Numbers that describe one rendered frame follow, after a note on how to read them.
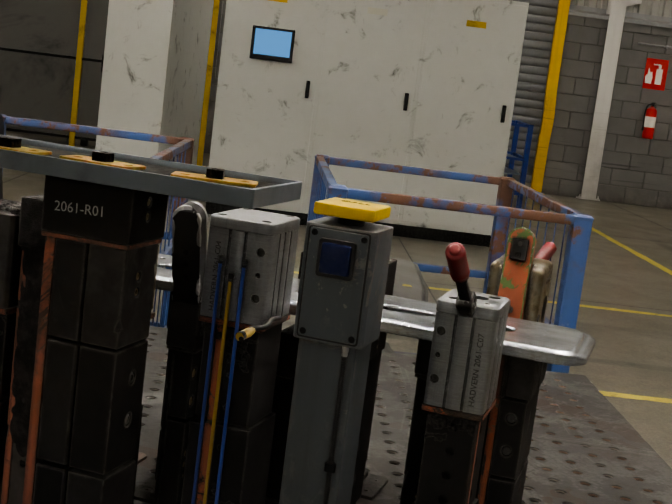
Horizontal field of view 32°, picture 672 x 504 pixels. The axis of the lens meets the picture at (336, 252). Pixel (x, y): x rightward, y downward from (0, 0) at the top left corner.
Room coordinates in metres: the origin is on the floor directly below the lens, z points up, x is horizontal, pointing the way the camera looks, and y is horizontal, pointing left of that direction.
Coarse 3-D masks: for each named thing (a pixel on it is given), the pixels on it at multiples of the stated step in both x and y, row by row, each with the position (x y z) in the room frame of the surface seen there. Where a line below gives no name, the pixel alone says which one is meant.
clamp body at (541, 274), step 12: (492, 264) 1.54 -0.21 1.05; (540, 264) 1.56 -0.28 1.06; (552, 264) 1.61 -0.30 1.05; (492, 276) 1.54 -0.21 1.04; (540, 276) 1.52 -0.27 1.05; (492, 288) 1.54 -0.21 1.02; (528, 288) 1.56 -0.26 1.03; (540, 288) 1.52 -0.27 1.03; (528, 300) 1.52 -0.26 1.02; (540, 300) 1.53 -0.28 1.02; (528, 312) 1.52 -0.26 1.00; (540, 312) 1.55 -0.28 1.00; (480, 468) 1.54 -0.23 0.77
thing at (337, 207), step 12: (324, 204) 1.09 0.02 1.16; (336, 204) 1.09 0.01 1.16; (348, 204) 1.10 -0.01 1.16; (360, 204) 1.11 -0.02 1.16; (372, 204) 1.12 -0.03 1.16; (336, 216) 1.08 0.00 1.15; (348, 216) 1.08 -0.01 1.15; (360, 216) 1.08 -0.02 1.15; (372, 216) 1.07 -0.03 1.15; (384, 216) 1.11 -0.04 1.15
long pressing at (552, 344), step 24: (168, 264) 1.55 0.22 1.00; (168, 288) 1.42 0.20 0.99; (384, 312) 1.40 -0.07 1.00; (432, 312) 1.44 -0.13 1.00; (408, 336) 1.34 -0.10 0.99; (432, 336) 1.33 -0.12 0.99; (528, 336) 1.37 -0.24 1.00; (552, 336) 1.39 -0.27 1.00; (576, 336) 1.40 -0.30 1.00; (552, 360) 1.29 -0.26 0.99; (576, 360) 1.30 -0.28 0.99
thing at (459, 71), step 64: (256, 0) 9.47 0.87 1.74; (320, 0) 9.50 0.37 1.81; (384, 0) 9.53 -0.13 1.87; (448, 0) 9.56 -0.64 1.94; (512, 0) 9.85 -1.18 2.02; (256, 64) 9.47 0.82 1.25; (320, 64) 9.51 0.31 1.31; (384, 64) 9.53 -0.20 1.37; (448, 64) 9.57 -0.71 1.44; (512, 64) 9.60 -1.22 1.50; (256, 128) 9.47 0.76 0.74; (320, 128) 9.51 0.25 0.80; (384, 128) 9.54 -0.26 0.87; (448, 128) 9.57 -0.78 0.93; (448, 192) 9.58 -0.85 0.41
